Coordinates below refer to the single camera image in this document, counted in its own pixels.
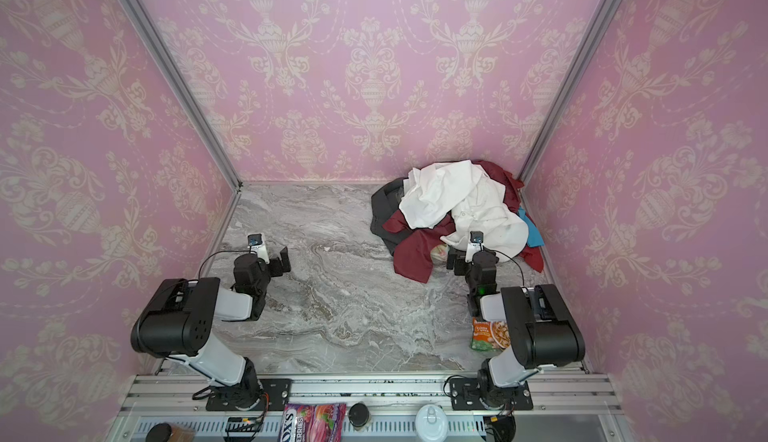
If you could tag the small black round cap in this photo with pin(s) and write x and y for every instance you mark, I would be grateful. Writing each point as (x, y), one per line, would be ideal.
(359, 416)

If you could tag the aluminium front rail frame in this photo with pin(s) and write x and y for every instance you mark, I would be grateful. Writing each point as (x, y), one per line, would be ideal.
(569, 405)

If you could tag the pink candy bag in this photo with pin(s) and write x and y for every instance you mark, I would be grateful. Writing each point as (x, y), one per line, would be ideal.
(312, 423)

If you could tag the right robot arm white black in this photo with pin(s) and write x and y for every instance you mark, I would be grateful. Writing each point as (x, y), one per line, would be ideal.
(542, 334)

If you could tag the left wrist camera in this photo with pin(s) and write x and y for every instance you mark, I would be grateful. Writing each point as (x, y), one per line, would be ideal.
(257, 246)

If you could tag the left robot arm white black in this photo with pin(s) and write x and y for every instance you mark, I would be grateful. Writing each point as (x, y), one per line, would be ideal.
(177, 325)

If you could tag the floral pastel cloth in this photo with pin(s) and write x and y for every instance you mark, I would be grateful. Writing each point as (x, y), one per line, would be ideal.
(439, 253)

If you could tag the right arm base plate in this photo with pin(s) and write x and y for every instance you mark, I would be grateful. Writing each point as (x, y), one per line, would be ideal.
(474, 394)

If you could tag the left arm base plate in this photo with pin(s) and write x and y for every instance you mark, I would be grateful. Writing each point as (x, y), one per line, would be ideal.
(272, 394)

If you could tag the white shirt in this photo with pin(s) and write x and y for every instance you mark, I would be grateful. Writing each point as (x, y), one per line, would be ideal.
(475, 201)

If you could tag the black cloth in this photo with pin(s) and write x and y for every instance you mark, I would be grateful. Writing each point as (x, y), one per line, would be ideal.
(384, 204)

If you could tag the maroon cloth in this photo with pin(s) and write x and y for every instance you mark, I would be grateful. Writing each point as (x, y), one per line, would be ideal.
(412, 257)

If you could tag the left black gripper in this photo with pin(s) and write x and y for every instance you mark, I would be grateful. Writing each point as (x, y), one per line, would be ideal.
(276, 270)

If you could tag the green orange snack packet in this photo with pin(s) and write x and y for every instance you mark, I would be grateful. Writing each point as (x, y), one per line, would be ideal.
(489, 336)

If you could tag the brown jar black lid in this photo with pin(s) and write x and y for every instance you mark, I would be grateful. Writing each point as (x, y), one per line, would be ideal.
(167, 432)

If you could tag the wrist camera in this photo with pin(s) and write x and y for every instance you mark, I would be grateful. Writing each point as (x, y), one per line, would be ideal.
(474, 245)
(257, 246)

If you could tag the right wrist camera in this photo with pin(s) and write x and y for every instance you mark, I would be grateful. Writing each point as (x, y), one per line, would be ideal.
(474, 245)

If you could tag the blue cloth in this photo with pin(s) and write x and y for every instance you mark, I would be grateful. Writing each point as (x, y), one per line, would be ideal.
(534, 238)

